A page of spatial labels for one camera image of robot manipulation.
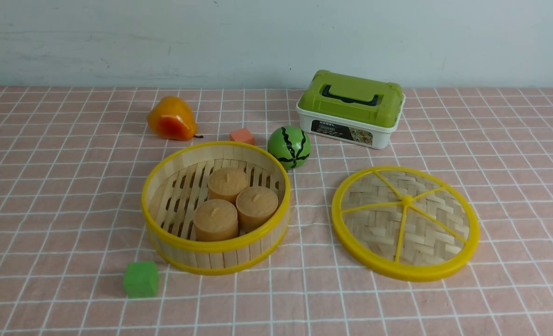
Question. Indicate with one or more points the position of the yellow woven bamboo steamer lid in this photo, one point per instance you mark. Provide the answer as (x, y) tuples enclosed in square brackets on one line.
[(404, 224)]

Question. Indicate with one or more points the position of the bamboo steamer basket yellow rims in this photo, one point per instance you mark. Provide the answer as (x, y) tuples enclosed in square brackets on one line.
[(178, 185)]

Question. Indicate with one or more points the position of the green toy watermelon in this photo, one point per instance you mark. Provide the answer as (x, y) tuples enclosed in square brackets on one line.
[(290, 145)]

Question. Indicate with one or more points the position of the tan bun right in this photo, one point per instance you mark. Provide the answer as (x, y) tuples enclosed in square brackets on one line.
[(255, 205)]

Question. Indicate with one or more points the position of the tan bun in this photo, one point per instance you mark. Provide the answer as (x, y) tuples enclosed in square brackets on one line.
[(216, 220), (255, 205), (227, 183)]

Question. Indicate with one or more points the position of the orange foam block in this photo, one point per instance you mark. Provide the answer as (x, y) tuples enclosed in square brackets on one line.
[(242, 135)]

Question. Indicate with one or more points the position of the tan bun back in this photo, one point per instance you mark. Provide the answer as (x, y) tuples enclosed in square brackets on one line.
[(227, 183)]

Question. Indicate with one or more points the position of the tan bun front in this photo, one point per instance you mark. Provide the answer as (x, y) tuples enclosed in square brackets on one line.
[(216, 220)]

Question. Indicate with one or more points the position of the green lidded white storage box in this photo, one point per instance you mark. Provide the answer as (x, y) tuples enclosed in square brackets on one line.
[(351, 109)]

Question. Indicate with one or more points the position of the orange toy pear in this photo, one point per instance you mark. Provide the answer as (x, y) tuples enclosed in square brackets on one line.
[(173, 119)]

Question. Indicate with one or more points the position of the green foam cube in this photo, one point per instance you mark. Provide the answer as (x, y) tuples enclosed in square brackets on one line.
[(141, 280)]

